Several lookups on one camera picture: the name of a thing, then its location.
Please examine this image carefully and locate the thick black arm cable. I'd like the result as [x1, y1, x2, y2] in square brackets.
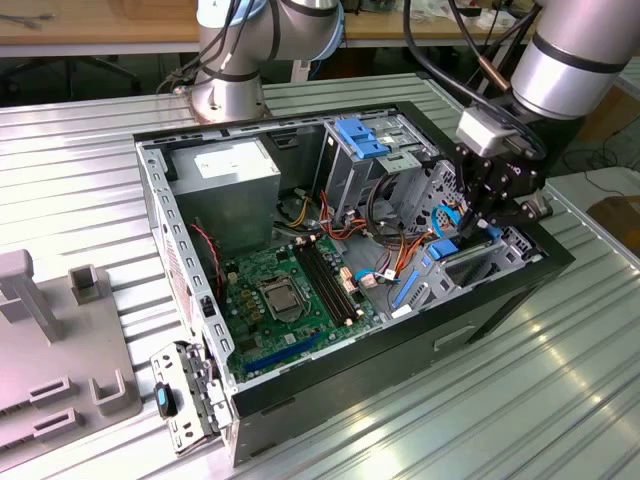
[402, 0, 549, 161]

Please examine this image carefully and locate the long wooden desk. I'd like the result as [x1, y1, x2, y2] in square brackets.
[0, 0, 640, 59]

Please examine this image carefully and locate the yellow black wire bundle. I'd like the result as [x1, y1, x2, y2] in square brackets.
[278, 188, 312, 227]

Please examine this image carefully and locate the silver expansion slot bracket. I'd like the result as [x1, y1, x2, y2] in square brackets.
[149, 339, 236, 456]

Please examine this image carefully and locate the silver optical drive cage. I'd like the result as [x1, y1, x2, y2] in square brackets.
[317, 113, 439, 226]

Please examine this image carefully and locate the black and blue bracket latch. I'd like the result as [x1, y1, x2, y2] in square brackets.
[154, 382, 179, 419]

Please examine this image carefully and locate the black floor cable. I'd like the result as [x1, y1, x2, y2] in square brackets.
[564, 147, 621, 174]

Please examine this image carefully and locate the black wire loop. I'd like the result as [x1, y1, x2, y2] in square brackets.
[366, 172, 406, 246]

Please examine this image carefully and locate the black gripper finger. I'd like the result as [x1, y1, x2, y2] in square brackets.
[479, 194, 554, 229]
[455, 145, 496, 237]

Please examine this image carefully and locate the hard disk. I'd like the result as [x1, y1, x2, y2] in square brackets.
[392, 224, 504, 312]

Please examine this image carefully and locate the grey power supply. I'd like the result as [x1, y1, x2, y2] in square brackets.
[167, 137, 282, 261]

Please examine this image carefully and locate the orange red wire bundle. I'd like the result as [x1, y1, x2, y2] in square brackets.
[318, 189, 372, 247]

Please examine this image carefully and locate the blue disk data wire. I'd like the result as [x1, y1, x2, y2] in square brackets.
[429, 204, 466, 236]

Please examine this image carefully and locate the black RAM slot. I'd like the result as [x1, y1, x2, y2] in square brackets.
[311, 238, 365, 319]
[298, 242, 353, 324]
[292, 243, 346, 326]
[305, 240, 359, 321]

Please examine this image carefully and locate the white cardboard box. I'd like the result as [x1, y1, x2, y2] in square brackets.
[472, 7, 517, 29]

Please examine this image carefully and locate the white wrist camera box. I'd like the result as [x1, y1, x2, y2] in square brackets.
[455, 107, 519, 157]

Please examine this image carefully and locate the silver disk bay cage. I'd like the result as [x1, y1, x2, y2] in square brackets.
[387, 158, 545, 321]

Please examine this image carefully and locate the silver CPU socket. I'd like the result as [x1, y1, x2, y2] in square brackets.
[255, 279, 306, 324]

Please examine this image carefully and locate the red black twisted wire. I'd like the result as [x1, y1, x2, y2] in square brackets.
[191, 219, 225, 296]

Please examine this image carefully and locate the brown cardboard box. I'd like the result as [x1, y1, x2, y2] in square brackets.
[585, 196, 640, 246]

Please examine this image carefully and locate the short pale blue wire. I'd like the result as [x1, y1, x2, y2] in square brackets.
[355, 268, 389, 289]

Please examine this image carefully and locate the grey parts rack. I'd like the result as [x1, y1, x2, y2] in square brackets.
[0, 249, 146, 474]

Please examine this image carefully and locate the black open PC case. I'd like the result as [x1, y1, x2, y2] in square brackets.
[132, 99, 576, 469]

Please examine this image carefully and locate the purple white wire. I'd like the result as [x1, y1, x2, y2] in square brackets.
[374, 249, 401, 284]

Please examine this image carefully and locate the grey metal frame table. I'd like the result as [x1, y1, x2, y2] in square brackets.
[607, 59, 640, 146]

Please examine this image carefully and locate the blue expansion slot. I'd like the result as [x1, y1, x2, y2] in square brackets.
[243, 333, 321, 376]

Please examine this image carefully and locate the grey hanging cable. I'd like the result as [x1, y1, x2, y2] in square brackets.
[154, 0, 251, 96]

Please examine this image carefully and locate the blue drive cage latch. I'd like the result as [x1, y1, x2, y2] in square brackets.
[335, 118, 394, 159]

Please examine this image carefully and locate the green motherboard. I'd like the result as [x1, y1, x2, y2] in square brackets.
[222, 234, 386, 384]

